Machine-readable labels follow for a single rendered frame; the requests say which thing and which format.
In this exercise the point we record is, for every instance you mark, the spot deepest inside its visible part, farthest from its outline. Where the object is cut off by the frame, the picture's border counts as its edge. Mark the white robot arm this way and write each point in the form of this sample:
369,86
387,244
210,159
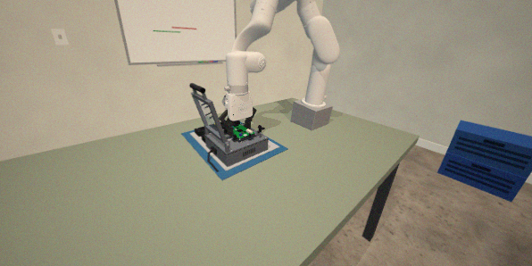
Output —
319,30

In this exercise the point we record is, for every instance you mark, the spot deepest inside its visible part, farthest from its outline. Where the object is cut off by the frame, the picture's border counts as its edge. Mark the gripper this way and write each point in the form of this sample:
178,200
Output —
238,107

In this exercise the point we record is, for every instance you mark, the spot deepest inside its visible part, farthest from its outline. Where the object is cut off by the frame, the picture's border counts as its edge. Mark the green circuit board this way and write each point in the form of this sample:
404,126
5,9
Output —
241,131

